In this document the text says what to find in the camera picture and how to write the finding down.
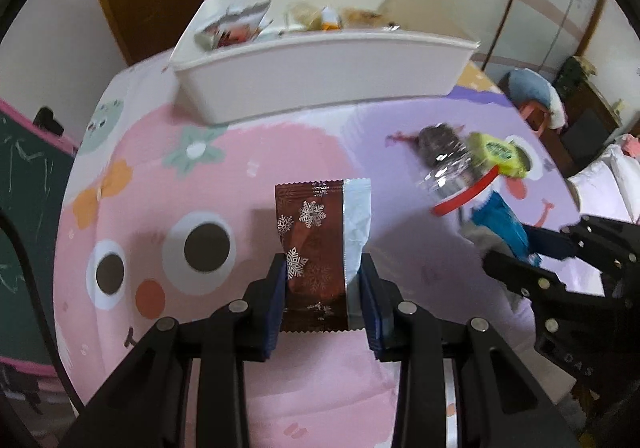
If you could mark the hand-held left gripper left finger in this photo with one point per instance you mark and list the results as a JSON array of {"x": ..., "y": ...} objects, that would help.
[{"x": 276, "y": 298}]

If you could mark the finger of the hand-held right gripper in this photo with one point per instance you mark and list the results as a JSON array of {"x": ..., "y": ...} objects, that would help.
[
  {"x": 605, "y": 243},
  {"x": 530, "y": 275}
]

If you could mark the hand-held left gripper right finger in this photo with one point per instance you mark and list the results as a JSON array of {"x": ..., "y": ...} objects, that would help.
[{"x": 370, "y": 308}]

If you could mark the brown snowflake snack packet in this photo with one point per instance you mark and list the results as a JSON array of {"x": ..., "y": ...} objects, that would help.
[{"x": 315, "y": 253}]

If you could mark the blue snack packet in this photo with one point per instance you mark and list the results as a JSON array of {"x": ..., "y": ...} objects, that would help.
[{"x": 500, "y": 223}]

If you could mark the white plastic bin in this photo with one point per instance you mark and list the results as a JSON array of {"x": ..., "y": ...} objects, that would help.
[{"x": 320, "y": 73}]

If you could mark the white pillow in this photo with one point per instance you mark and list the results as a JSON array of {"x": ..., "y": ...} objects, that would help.
[{"x": 607, "y": 183}]

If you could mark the pile of pink clothes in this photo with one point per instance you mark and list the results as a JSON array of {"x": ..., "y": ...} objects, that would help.
[{"x": 632, "y": 144}]

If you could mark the dark wooden nightstand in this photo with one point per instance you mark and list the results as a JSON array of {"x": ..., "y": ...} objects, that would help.
[{"x": 585, "y": 123}]

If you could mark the yellow-green snack packet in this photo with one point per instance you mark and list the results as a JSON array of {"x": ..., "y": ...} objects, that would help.
[{"x": 500, "y": 153}]

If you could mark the pink plastic stool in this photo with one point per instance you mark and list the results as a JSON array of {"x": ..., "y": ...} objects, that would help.
[{"x": 535, "y": 115}]

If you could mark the clear packet of dark snack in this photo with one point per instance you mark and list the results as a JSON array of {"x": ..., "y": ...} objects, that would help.
[{"x": 447, "y": 153}]

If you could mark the pink cartoon printed blanket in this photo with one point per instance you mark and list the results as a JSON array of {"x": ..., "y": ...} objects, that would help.
[{"x": 200, "y": 168}]

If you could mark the blue cushion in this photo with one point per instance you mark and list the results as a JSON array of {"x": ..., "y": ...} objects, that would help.
[{"x": 530, "y": 85}]

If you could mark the silver and red snack packet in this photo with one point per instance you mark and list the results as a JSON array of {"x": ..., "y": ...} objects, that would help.
[{"x": 232, "y": 25}]

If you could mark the small beige snack packet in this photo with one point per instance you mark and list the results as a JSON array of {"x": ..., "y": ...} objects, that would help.
[{"x": 301, "y": 17}]

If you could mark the black chalkboard eraser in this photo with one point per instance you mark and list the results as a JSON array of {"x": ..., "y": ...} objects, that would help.
[{"x": 49, "y": 122}]

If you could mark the green chalkboard pink frame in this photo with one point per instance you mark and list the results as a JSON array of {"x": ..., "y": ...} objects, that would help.
[{"x": 25, "y": 228}]

